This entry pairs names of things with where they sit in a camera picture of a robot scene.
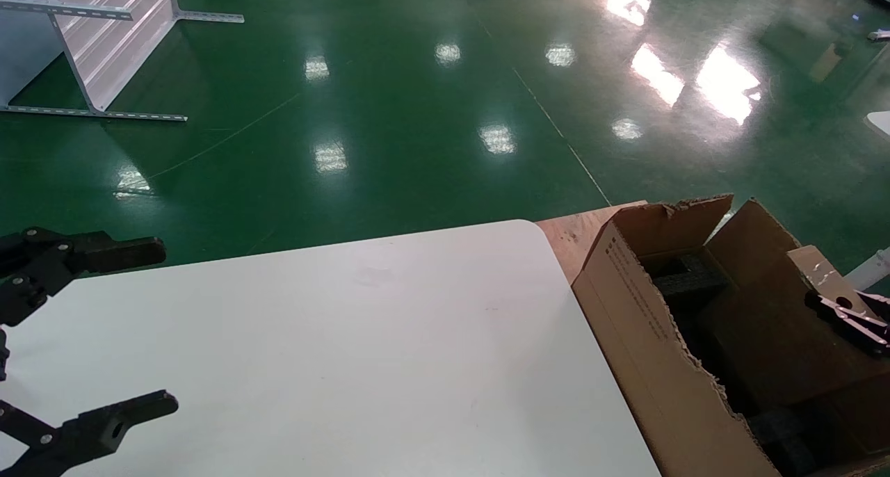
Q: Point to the black foam block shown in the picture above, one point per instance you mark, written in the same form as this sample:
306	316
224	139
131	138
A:
786	435
688	275

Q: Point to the small cardboard box with hole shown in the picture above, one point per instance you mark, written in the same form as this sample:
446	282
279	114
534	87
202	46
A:
813	268

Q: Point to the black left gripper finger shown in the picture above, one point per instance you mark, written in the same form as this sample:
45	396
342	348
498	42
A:
90	254
90	432

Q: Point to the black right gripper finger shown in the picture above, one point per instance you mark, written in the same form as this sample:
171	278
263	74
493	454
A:
879	302
859	327

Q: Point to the grey metal table foot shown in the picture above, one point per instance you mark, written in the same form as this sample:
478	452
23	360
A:
879	35

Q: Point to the grey metal shelf rack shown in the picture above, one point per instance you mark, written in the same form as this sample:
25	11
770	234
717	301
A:
104	46

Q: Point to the big open cardboard box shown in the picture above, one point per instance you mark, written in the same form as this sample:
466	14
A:
653	393

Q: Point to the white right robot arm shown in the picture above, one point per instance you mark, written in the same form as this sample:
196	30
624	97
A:
877	268

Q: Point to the brown wooden board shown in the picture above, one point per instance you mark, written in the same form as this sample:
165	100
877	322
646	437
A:
567	233

